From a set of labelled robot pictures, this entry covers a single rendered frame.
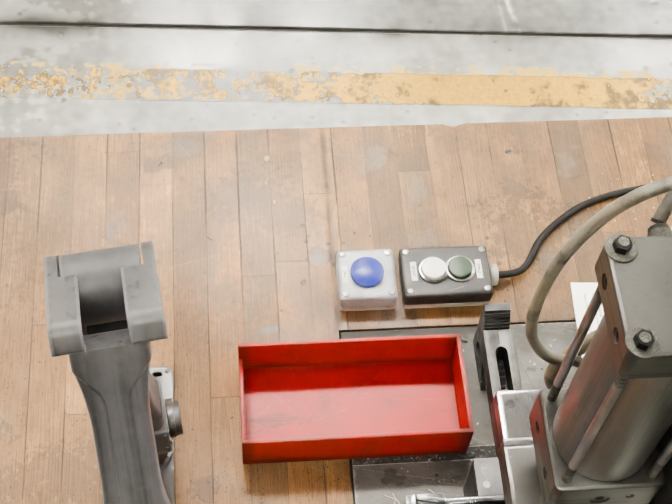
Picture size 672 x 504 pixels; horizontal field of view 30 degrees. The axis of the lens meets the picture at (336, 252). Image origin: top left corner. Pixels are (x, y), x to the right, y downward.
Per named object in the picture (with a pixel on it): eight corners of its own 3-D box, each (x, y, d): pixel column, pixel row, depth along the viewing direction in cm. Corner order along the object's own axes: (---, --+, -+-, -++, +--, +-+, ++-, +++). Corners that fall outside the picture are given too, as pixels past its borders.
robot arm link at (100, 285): (173, 461, 129) (145, 290, 102) (108, 473, 128) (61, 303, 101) (165, 408, 132) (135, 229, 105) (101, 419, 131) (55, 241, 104)
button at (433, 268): (418, 265, 150) (420, 257, 149) (442, 264, 151) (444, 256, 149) (421, 286, 149) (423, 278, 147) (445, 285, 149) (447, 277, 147)
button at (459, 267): (444, 264, 151) (447, 256, 149) (468, 263, 151) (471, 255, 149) (447, 285, 149) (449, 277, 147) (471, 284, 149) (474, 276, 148)
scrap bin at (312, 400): (238, 366, 144) (237, 343, 139) (453, 356, 146) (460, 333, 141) (242, 465, 138) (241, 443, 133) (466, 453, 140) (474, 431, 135)
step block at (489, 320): (472, 340, 148) (484, 304, 140) (497, 339, 148) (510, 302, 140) (480, 390, 144) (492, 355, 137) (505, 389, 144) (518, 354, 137)
